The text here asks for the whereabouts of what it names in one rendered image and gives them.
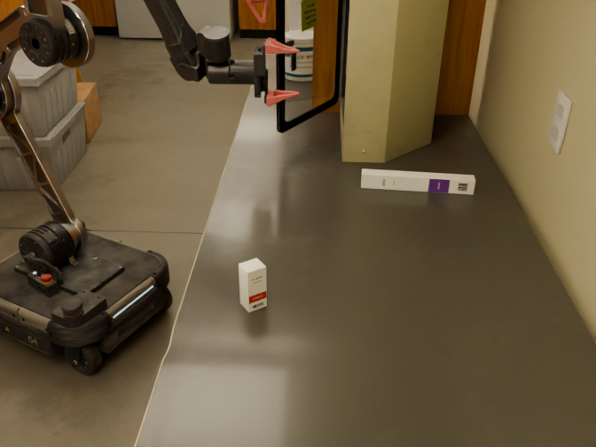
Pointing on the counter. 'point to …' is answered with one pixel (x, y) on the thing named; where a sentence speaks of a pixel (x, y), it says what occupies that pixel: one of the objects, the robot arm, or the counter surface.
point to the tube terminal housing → (391, 77)
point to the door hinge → (341, 50)
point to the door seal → (284, 72)
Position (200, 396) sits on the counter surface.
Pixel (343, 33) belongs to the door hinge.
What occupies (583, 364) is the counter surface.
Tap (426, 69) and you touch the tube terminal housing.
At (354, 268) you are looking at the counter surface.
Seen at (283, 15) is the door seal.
